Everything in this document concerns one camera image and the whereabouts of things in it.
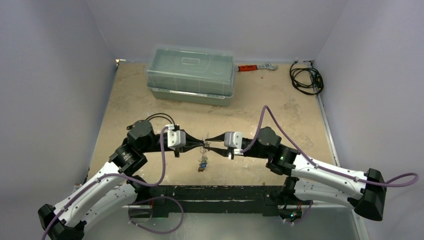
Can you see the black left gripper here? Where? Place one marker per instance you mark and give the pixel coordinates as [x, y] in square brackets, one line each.
[191, 142]

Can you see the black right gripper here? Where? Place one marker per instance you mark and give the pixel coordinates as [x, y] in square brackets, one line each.
[228, 149]

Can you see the metal keyring plate with keys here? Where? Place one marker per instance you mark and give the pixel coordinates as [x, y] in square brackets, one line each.
[203, 161]

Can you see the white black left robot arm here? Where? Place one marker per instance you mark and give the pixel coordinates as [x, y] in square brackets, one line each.
[115, 184]

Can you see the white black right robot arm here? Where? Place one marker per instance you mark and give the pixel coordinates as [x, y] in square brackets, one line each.
[314, 179]

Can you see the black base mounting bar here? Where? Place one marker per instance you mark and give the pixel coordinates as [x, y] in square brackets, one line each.
[267, 200]

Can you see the green clear-lid storage box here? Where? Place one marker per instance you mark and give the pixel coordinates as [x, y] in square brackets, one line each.
[191, 74]

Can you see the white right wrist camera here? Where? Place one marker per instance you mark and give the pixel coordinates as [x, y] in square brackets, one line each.
[233, 142]

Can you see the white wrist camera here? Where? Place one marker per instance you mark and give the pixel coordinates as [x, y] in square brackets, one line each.
[175, 139]
[233, 142]

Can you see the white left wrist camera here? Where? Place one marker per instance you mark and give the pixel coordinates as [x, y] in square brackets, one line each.
[175, 139]

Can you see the red handled adjustable wrench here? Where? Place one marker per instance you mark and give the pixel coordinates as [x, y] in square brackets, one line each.
[254, 67]

